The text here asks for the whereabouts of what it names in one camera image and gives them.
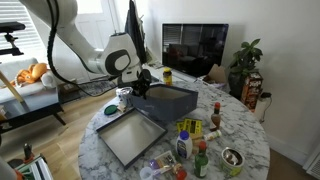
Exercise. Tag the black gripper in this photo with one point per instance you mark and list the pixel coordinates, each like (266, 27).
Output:
(140, 80)

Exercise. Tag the navy blue cardboard box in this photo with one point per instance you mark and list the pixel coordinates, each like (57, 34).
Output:
(166, 106)

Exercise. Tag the navy blue box lid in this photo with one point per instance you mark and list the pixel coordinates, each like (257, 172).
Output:
(130, 135)

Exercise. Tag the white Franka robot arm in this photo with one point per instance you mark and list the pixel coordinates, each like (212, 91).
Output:
(76, 36)

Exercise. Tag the brown jar yellow lid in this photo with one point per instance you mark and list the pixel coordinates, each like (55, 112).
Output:
(167, 76)

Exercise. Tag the round green lid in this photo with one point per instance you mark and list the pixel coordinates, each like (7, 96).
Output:
(110, 110)

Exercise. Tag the small closed cardboard box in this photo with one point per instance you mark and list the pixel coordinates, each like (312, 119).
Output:
(68, 88)

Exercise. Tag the open brown cardboard box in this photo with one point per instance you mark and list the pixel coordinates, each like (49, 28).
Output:
(217, 74)

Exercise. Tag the orange Jenga game box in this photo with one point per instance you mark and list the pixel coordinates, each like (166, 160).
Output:
(251, 88)

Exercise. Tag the green and white box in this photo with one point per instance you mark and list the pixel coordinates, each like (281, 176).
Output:
(35, 170)

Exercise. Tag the stainless steel tumbler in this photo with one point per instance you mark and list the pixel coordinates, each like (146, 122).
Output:
(124, 96)

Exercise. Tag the small light wooden block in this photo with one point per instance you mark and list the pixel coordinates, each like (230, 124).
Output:
(121, 108)

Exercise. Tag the white television stand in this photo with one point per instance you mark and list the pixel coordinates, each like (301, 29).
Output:
(156, 70)

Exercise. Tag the dark patterned door rug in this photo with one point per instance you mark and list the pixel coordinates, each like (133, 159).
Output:
(103, 85)

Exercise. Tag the yellow packet black print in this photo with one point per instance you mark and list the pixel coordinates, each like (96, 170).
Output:
(190, 126)

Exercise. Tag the white bottle blue cap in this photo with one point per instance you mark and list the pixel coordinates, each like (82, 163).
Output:
(183, 146)

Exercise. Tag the clear snack packet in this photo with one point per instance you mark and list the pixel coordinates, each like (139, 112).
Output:
(165, 159)

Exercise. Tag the black flat screen television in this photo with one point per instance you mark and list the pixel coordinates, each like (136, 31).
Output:
(195, 46)

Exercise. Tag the stacked wooden blocks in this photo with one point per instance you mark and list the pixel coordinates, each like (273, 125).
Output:
(196, 138)

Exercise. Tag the small purple object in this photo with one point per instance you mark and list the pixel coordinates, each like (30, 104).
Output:
(153, 164)

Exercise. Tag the hot sauce bottle red cap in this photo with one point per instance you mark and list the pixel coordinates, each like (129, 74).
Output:
(215, 118)

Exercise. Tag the small clear plastic cup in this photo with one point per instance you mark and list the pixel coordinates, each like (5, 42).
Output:
(146, 173)

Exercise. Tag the tiny white bottle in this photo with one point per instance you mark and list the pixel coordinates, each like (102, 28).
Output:
(212, 135)

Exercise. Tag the small red object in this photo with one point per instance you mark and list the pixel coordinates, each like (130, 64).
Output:
(181, 173)

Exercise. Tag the green glass bottle red cap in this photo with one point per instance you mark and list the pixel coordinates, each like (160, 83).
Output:
(201, 163)

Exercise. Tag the white cushion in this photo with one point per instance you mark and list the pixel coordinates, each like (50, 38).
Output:
(48, 80)

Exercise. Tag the orange plush toy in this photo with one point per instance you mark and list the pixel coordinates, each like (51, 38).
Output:
(33, 73)

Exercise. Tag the green potted plant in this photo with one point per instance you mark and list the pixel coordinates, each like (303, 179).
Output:
(245, 58)

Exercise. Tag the open tin can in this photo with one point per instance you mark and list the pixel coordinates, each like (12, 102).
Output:
(231, 165)

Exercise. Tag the grey sofa dark base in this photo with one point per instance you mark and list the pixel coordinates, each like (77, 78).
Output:
(20, 95)

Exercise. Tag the black power adapter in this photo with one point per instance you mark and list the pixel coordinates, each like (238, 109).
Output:
(265, 95)

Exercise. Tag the red and black tool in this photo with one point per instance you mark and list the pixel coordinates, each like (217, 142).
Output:
(27, 151)

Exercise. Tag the light wooden stick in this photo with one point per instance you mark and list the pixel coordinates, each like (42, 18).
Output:
(11, 87)

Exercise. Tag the white window blinds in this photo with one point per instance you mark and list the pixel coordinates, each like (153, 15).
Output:
(13, 13)

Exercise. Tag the grey rounded object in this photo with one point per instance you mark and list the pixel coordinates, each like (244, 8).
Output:
(6, 171)

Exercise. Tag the white louvered floor vent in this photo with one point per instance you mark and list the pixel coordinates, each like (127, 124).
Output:
(313, 165)

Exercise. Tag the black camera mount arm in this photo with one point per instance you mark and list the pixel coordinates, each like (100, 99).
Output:
(11, 26)

